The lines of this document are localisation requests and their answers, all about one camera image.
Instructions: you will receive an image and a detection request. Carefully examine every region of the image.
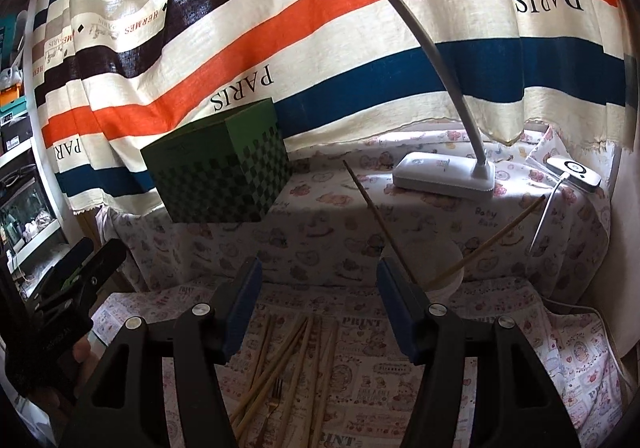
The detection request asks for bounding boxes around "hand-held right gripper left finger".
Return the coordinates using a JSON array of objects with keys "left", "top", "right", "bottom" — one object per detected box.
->
[{"left": 57, "top": 257, "right": 264, "bottom": 448}]

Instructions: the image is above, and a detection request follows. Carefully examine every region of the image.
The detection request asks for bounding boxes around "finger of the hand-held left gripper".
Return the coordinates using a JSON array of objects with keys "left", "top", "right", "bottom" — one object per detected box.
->
[
  {"left": 62, "top": 237, "right": 95, "bottom": 274},
  {"left": 75, "top": 239, "right": 127, "bottom": 291}
]

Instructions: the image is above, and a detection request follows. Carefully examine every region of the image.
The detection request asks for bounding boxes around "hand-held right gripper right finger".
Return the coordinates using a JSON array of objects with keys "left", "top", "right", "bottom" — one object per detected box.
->
[{"left": 377, "top": 259, "right": 583, "bottom": 448}]

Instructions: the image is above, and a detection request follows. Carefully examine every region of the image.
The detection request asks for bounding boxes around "pile of wooden chopsticks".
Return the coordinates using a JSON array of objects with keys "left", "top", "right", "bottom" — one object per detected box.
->
[{"left": 227, "top": 313, "right": 342, "bottom": 448}]

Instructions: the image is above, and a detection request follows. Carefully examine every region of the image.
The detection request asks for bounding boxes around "white cup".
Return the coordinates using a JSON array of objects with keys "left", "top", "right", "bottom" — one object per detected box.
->
[{"left": 400, "top": 228, "right": 466, "bottom": 315}]

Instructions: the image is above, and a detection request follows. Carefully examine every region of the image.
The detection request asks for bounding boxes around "dark brown chopstick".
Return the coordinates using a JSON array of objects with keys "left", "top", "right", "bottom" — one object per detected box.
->
[{"left": 343, "top": 159, "right": 417, "bottom": 285}]

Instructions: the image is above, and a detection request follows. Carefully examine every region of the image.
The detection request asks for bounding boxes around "light bamboo chopstick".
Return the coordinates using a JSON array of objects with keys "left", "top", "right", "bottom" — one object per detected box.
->
[{"left": 425, "top": 195, "right": 547, "bottom": 288}]

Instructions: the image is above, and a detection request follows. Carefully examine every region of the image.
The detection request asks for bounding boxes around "person's left hand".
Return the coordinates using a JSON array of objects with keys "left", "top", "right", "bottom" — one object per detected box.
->
[{"left": 27, "top": 337, "right": 93, "bottom": 410}]

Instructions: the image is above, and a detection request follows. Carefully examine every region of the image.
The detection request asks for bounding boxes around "storage shelf unit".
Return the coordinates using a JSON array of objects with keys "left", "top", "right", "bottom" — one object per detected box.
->
[{"left": 0, "top": 13, "right": 72, "bottom": 289}]

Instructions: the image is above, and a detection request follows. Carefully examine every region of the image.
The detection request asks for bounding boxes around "metal fork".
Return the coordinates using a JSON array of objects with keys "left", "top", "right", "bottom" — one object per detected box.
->
[{"left": 267, "top": 377, "right": 286, "bottom": 425}]

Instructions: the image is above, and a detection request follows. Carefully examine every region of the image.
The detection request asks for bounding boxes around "printed bear tablecloth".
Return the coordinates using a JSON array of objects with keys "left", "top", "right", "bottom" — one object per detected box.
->
[{"left": 92, "top": 128, "right": 626, "bottom": 448}]

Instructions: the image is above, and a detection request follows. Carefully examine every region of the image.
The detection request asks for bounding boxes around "green checkered box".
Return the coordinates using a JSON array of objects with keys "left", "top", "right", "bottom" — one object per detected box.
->
[{"left": 141, "top": 97, "right": 294, "bottom": 224}]

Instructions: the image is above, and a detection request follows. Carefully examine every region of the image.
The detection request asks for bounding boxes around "teal storage box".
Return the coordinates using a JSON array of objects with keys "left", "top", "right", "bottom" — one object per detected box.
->
[{"left": 0, "top": 97, "right": 29, "bottom": 118}]

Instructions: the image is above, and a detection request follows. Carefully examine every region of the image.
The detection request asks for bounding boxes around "white oval device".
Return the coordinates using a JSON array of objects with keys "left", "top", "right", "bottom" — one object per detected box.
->
[{"left": 545, "top": 155, "right": 603, "bottom": 189}]

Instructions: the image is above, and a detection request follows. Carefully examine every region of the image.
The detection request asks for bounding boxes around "striped printed curtain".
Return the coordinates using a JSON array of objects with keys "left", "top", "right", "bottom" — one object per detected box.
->
[{"left": 30, "top": 0, "right": 628, "bottom": 215}]

